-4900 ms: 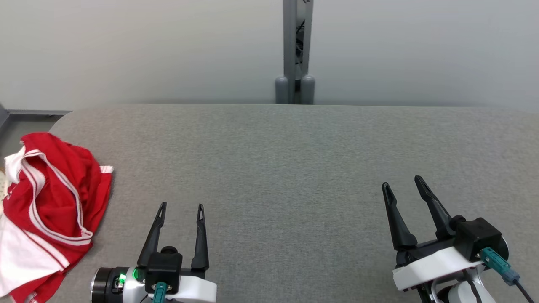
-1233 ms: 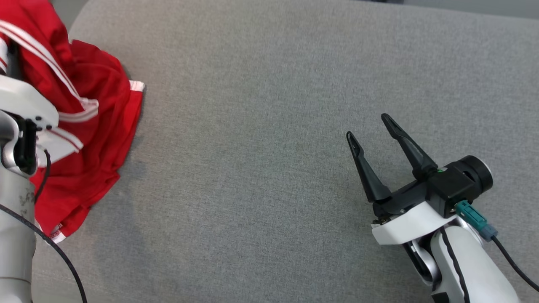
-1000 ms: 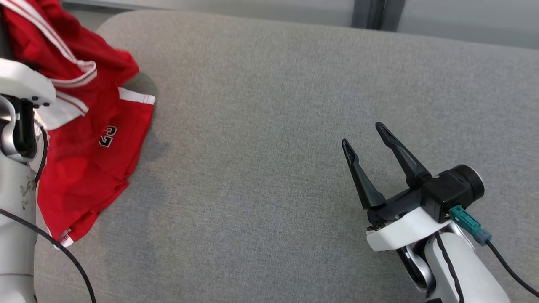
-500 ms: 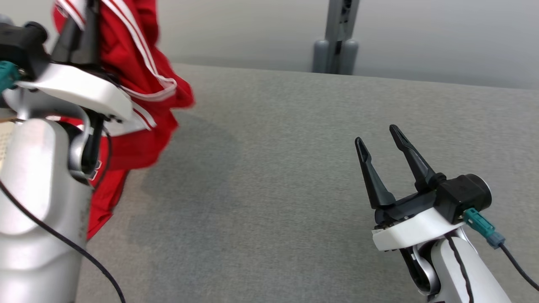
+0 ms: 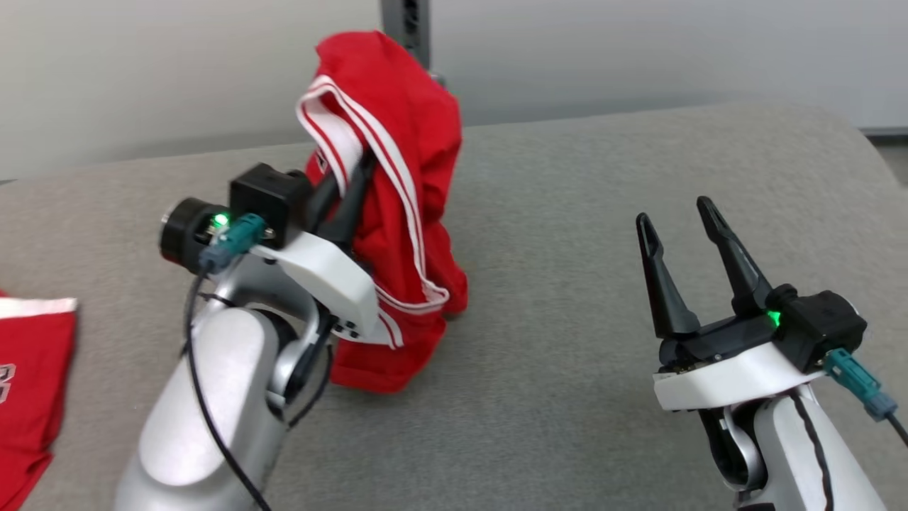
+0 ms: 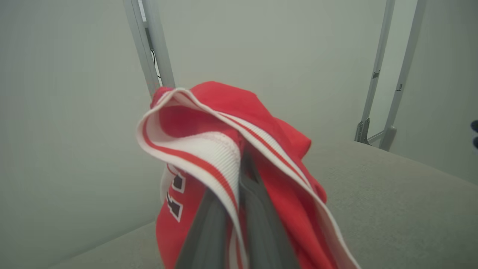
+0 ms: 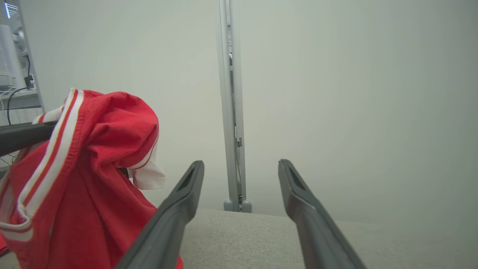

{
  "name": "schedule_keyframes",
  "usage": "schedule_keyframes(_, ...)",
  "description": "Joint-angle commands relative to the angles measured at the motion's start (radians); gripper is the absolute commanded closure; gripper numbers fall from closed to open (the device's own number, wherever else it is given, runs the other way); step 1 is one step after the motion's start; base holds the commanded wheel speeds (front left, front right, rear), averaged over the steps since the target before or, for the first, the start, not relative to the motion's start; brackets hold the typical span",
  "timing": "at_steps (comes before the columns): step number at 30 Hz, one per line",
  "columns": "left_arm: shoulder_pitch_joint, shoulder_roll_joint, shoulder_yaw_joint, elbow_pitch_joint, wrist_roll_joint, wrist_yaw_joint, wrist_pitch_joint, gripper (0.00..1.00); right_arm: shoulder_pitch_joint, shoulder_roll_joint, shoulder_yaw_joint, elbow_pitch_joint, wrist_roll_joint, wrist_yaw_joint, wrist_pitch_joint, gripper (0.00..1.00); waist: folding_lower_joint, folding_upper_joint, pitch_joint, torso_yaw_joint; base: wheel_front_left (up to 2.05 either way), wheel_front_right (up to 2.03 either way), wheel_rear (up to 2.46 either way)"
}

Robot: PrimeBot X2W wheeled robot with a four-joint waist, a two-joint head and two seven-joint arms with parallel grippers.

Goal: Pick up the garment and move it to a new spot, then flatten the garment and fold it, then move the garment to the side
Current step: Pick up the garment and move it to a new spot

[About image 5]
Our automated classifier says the red number 23 jersey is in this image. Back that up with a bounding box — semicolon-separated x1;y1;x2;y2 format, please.
0;290;79;511

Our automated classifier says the left gripper thin black cable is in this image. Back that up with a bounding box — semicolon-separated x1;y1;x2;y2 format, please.
285;323;336;430

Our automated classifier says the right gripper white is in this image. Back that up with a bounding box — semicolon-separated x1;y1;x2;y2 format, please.
636;197;827;412

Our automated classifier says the left camera cable teal connector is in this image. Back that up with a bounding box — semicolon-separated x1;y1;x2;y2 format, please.
183;213;274;511

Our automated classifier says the grey metal post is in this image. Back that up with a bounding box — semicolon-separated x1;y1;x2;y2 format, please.
380;0;448;89

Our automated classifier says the camera cable teal connector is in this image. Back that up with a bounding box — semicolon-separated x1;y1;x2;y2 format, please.
823;348;908;449
183;213;274;511

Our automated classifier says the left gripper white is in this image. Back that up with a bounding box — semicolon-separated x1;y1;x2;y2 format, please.
248;149;380;339

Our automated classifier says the right gripper thin black cable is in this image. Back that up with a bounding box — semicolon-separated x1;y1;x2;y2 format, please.
789;394;836;511

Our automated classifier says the red shirt with white sleeves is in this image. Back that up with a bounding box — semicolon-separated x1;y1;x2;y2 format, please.
295;30;469;395

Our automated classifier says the gripper thin black cable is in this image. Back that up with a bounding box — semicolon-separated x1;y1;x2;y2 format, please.
285;323;336;430
789;394;836;511

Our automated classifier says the right camera cable teal connector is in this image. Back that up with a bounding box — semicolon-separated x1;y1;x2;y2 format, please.
823;348;908;449

